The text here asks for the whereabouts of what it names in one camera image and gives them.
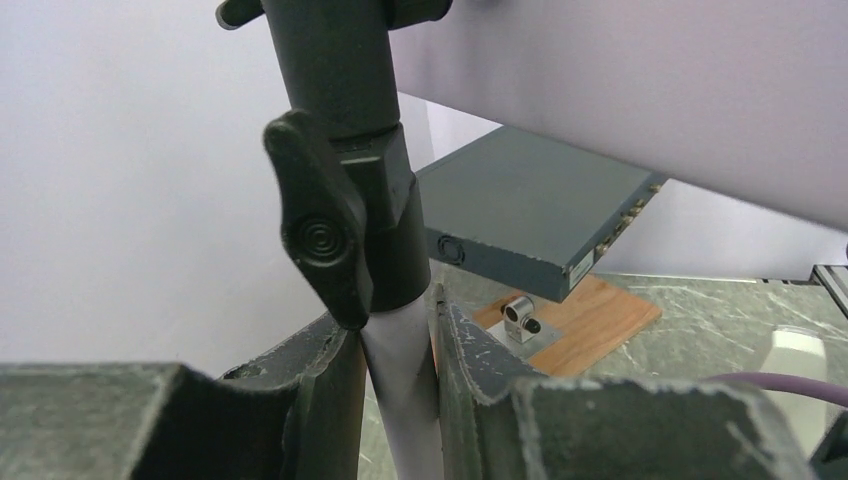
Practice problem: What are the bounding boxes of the white perforated music stand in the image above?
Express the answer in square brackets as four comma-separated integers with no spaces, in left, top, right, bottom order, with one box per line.
[216,1,847,479]

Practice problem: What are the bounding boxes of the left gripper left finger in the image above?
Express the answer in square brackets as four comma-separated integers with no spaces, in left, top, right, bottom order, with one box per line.
[1,316,365,479]

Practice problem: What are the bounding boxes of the dark green rack unit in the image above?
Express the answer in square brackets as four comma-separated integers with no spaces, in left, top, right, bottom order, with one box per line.
[417,127,666,302]

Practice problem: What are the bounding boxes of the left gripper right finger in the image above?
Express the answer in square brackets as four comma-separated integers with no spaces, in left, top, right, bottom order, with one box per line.
[433,285,816,479]

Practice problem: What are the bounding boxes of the wooden base board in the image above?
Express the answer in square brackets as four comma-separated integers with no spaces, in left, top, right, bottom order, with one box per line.
[473,275,662,376]

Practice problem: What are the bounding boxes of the metal mounting bracket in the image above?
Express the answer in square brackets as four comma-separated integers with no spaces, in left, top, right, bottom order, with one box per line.
[486,295,563,360]

